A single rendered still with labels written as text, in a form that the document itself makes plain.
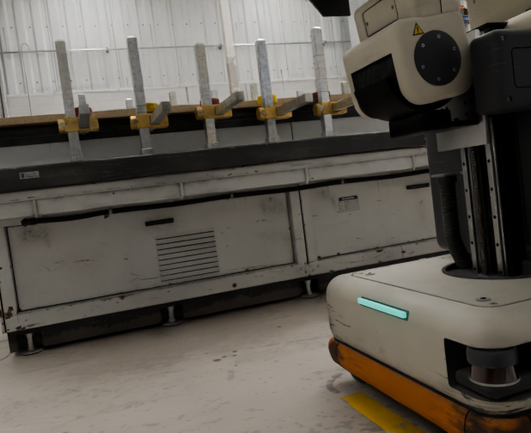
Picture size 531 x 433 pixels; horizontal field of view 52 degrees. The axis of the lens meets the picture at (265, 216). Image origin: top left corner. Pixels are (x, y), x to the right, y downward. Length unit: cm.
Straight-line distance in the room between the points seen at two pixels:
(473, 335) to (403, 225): 183
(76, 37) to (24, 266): 754
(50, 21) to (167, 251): 765
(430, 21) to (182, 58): 869
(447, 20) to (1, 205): 155
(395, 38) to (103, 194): 131
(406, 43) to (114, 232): 154
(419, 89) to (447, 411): 58
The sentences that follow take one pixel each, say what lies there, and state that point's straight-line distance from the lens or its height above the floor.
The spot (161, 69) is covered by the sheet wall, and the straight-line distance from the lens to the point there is 962.
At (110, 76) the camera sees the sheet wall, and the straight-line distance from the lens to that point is 946.
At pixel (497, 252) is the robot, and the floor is 32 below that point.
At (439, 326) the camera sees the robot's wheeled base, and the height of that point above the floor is 25.
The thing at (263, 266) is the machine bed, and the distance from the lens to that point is 242.
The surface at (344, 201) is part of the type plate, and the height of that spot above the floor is 41.
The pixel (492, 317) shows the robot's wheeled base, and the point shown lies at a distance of 94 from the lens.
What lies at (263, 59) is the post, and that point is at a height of 103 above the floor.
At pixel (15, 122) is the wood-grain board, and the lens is 223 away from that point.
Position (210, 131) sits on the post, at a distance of 211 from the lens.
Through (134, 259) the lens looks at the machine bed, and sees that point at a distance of 230.
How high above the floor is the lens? 52
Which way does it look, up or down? 3 degrees down
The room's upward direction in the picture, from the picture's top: 7 degrees counter-clockwise
